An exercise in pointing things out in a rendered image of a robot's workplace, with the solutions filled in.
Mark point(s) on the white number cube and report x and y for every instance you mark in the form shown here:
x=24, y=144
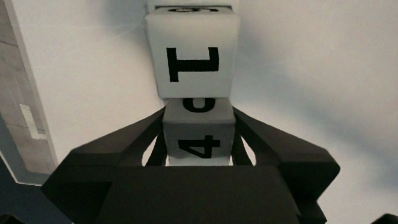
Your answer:
x=193, y=51
x=199, y=131

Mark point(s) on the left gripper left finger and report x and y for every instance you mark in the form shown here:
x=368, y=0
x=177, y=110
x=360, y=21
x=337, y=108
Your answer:
x=125, y=146

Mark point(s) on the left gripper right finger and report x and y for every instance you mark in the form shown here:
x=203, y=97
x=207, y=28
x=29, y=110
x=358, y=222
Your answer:
x=307, y=168

